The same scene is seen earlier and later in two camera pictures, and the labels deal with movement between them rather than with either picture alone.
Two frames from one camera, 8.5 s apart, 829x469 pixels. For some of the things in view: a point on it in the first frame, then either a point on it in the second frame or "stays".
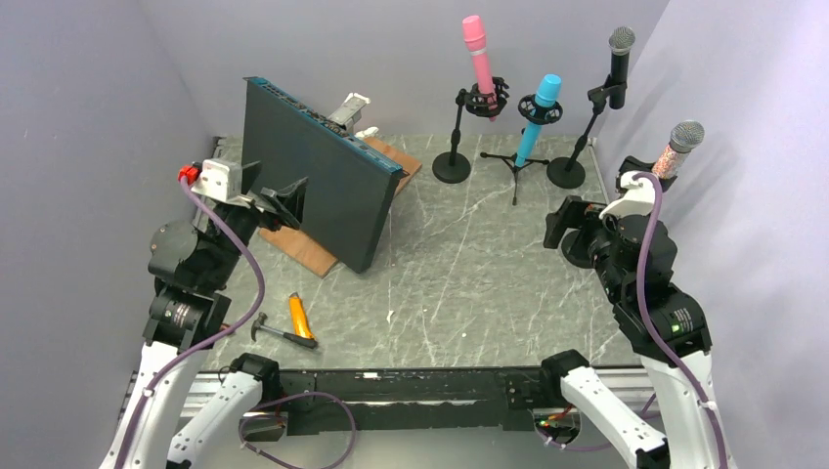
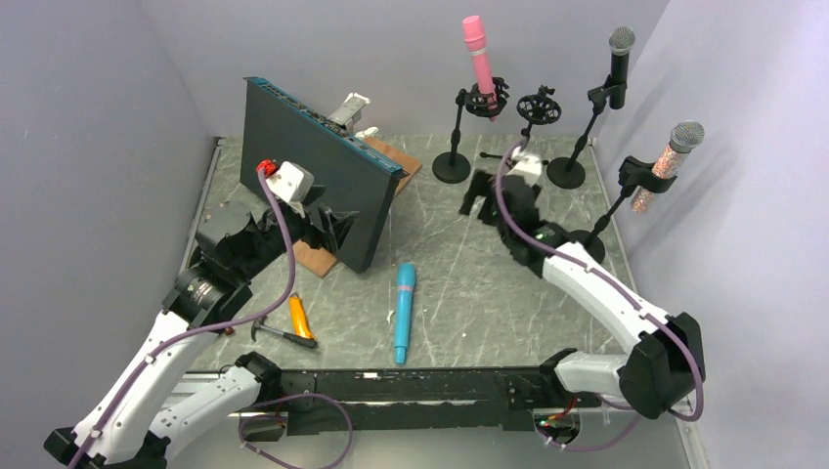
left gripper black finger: (290, 201) to (336, 224)
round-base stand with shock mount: (453, 168) stays
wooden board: (295, 245) stays
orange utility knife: (299, 317) stays
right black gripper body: (597, 242) to (536, 191)
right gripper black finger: (572, 214) to (483, 185)
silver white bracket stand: (350, 112) stays
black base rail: (309, 403) stays
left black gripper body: (271, 218) to (301, 228)
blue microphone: (547, 93) to (405, 294)
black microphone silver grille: (621, 41) stays
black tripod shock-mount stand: (545, 114) stays
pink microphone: (474, 36) stays
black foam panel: (349, 185) stays
